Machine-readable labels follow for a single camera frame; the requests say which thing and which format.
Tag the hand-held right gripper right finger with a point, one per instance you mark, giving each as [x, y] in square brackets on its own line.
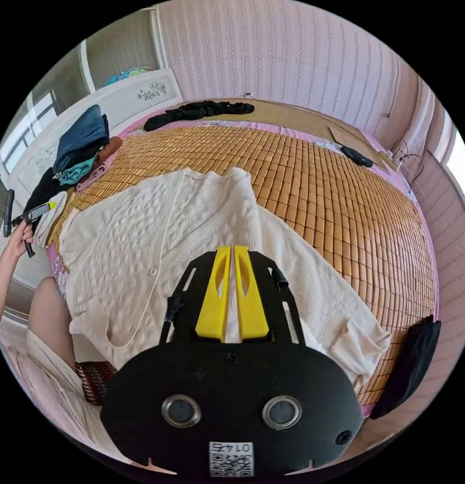
[252, 302]

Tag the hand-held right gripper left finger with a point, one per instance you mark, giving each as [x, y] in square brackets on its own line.
[213, 295]

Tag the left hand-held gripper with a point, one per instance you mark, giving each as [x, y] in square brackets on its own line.
[32, 215]

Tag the beige knitted cardigan sweater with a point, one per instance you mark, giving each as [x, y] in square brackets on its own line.
[141, 242]

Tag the person's left forearm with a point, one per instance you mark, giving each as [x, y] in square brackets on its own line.
[0, 287]

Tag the person's left hand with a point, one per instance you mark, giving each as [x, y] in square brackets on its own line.
[20, 244]

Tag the pile of clothes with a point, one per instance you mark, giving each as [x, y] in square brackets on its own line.
[79, 145]

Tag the window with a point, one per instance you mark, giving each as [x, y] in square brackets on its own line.
[26, 128]

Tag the person's body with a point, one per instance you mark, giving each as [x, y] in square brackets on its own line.
[51, 325]

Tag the bed with woven bamboo mat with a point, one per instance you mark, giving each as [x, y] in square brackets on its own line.
[330, 211]

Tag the white headboard with flower ornament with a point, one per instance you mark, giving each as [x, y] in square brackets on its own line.
[134, 102]

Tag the black folded garment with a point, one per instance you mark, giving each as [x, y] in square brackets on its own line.
[410, 368]

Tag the small black oval object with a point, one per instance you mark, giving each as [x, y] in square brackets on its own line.
[357, 156]

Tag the flat brown cardboard board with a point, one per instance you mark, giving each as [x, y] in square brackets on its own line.
[355, 141]

